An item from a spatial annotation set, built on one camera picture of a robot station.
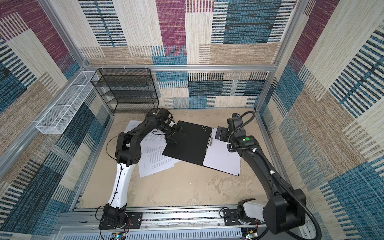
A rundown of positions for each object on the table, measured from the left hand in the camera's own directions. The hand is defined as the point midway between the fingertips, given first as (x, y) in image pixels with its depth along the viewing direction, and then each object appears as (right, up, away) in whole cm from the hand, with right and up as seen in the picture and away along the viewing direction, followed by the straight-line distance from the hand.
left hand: (182, 135), depth 98 cm
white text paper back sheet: (-38, +7, +14) cm, 41 cm away
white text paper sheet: (-18, -15, -4) cm, 24 cm away
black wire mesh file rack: (-41, +31, +11) cm, 53 cm away
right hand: (+25, +2, -16) cm, 29 cm away
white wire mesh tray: (-57, +9, -28) cm, 64 cm away
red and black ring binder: (+10, -7, +4) cm, 13 cm away
